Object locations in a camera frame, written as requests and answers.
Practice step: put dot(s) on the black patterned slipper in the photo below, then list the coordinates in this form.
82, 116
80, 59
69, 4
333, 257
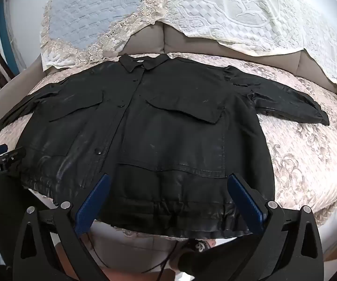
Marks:
196, 247

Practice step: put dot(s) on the grey sofa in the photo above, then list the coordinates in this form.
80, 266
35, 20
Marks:
148, 41

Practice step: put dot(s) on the blue vertical bar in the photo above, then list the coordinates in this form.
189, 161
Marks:
3, 35

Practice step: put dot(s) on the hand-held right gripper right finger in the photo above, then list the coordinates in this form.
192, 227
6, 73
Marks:
246, 205

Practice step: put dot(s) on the black jacket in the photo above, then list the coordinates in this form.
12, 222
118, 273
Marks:
171, 137

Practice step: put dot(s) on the pale blue lace-edged cover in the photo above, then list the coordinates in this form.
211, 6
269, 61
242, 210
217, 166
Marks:
83, 14

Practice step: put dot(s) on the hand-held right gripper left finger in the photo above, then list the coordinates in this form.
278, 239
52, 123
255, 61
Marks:
94, 205

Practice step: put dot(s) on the beige sofa with quilted cover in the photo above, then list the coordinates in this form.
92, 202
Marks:
303, 152

